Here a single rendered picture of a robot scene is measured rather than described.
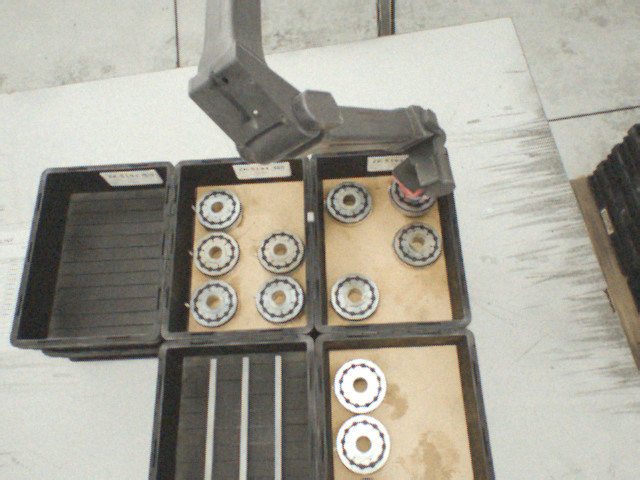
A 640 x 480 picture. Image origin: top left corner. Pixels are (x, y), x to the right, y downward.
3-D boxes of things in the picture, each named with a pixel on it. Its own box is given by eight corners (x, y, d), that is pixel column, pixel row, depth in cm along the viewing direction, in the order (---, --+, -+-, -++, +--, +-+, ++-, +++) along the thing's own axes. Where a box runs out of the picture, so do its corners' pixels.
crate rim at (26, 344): (47, 172, 116) (41, 167, 114) (178, 165, 115) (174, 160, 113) (14, 350, 102) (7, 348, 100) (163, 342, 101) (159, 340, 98)
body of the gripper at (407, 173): (449, 166, 104) (457, 147, 97) (412, 195, 102) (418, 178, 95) (427, 146, 106) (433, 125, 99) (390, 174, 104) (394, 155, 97)
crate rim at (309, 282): (178, 165, 115) (174, 160, 113) (310, 157, 114) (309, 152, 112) (164, 342, 101) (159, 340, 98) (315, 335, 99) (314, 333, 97)
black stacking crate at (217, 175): (191, 185, 124) (176, 162, 113) (312, 179, 123) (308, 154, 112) (180, 349, 110) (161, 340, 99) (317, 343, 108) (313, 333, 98)
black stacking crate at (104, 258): (70, 192, 125) (43, 169, 115) (190, 186, 124) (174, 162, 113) (43, 356, 111) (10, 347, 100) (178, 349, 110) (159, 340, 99)
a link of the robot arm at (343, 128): (295, 79, 53) (226, 127, 59) (315, 130, 53) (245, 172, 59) (435, 100, 89) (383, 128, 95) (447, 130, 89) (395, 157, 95)
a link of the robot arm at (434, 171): (425, 104, 86) (383, 127, 91) (440, 163, 82) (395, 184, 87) (456, 130, 95) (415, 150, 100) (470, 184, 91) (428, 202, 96)
